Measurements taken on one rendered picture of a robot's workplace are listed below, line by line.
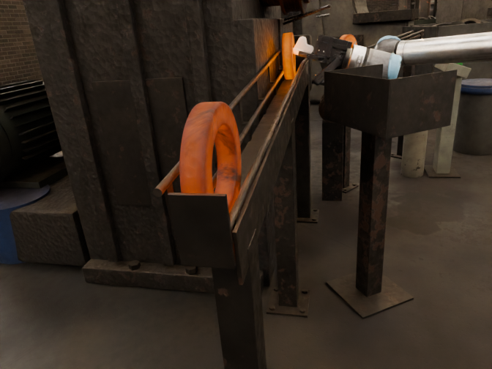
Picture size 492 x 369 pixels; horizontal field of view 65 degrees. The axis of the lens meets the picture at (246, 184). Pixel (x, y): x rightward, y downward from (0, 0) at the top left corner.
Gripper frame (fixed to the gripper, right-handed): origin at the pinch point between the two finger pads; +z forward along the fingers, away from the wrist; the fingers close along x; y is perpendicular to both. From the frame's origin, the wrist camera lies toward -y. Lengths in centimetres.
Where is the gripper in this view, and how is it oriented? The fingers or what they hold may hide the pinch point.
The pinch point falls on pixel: (288, 50)
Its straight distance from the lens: 141.6
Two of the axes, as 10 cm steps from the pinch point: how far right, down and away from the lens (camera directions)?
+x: -2.2, 3.8, -9.0
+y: 2.0, -8.8, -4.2
